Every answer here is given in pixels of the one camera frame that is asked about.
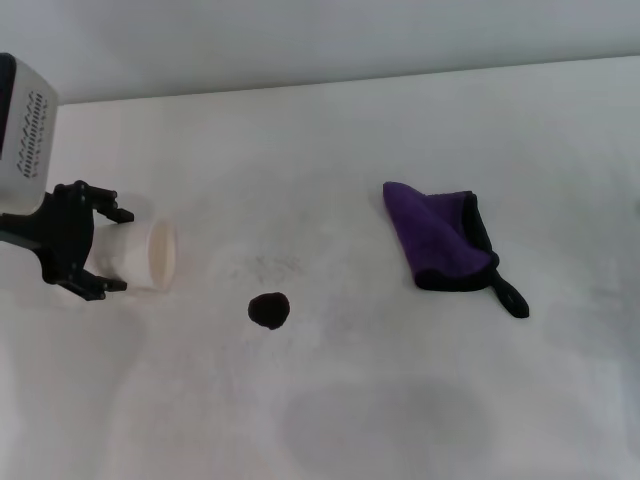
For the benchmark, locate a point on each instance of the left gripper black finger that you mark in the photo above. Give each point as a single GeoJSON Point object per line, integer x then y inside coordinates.
{"type": "Point", "coordinates": [97, 287]}
{"type": "Point", "coordinates": [107, 202]}

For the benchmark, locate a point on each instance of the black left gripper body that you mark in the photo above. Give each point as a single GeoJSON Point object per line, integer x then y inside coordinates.
{"type": "Point", "coordinates": [65, 235]}

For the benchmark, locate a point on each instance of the white paper cup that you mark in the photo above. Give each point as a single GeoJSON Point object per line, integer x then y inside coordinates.
{"type": "Point", "coordinates": [130, 250]}

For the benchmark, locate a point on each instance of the purple rag with black edge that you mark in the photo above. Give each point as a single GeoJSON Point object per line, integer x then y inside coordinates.
{"type": "Point", "coordinates": [430, 230]}

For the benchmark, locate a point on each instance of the small black lump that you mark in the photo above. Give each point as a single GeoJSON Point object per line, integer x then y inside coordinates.
{"type": "Point", "coordinates": [268, 310]}

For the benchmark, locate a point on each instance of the white vented left wrist camera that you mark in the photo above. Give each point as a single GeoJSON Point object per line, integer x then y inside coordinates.
{"type": "Point", "coordinates": [25, 150]}

